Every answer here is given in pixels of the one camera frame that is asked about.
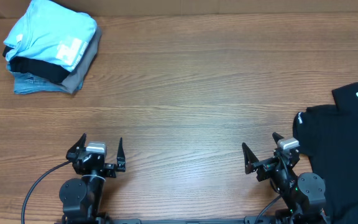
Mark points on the grey folded garment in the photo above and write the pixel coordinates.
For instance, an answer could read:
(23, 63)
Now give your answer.
(84, 63)

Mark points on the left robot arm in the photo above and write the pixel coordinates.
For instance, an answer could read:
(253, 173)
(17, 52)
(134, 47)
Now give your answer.
(81, 197)

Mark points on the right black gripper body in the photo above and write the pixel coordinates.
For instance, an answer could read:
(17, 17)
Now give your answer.
(272, 163)

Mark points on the light blue folded t-shirt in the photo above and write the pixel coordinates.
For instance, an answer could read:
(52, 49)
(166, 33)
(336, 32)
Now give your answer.
(51, 33)

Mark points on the black polo shirt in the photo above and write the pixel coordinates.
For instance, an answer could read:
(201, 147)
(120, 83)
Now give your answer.
(328, 135)

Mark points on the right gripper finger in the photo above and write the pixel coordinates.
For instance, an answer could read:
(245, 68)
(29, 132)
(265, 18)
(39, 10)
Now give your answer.
(249, 158)
(276, 137)

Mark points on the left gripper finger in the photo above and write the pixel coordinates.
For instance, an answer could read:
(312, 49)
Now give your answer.
(74, 151)
(121, 159)

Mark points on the black folded garment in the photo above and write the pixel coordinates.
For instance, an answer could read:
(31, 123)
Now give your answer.
(49, 71)

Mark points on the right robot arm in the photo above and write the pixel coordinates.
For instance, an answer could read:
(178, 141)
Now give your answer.
(300, 197)

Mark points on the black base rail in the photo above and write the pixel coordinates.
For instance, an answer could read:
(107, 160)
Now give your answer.
(191, 221)

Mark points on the blue denim folded jeans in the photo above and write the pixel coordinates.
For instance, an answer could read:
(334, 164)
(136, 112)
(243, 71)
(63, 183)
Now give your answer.
(26, 83)

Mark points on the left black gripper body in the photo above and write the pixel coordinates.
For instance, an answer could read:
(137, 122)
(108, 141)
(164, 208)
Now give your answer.
(110, 170)

